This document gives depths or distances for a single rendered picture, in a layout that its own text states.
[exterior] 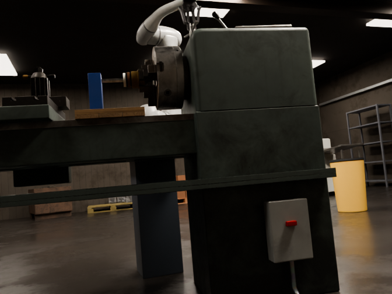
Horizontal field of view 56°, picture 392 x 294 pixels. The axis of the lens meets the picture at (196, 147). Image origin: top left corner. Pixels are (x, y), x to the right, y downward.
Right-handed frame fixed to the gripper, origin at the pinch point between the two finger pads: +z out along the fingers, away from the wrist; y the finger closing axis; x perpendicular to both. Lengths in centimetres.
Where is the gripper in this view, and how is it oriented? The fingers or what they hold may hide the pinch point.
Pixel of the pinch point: (192, 30)
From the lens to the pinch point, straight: 212.6
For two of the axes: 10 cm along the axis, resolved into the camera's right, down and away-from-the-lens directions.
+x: 1.8, -1.0, -9.8
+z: 0.9, 9.9, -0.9
